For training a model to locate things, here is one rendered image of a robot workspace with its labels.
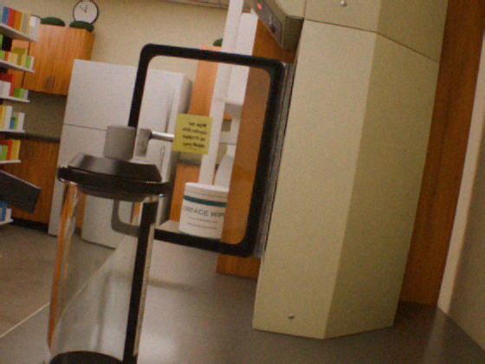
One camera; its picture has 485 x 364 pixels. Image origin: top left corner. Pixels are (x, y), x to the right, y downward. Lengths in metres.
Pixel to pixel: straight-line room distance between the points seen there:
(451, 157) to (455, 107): 0.11
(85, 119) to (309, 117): 5.24
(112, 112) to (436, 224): 4.92
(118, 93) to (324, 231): 5.17
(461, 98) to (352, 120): 0.48
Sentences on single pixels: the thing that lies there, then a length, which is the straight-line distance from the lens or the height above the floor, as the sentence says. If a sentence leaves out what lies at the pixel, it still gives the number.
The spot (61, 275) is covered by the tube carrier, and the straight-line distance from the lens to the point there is 0.56.
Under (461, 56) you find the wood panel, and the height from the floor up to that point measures 1.48.
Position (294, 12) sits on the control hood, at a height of 1.42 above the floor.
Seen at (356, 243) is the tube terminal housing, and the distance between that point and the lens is 0.93.
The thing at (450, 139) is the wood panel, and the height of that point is 1.30.
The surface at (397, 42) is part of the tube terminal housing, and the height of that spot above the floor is 1.41.
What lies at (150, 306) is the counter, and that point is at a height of 0.94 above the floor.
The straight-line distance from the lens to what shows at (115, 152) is 0.56.
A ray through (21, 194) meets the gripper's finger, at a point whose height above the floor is 1.12.
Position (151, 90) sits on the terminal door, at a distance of 1.26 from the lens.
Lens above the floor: 1.21
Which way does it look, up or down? 3 degrees down
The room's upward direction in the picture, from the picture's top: 9 degrees clockwise
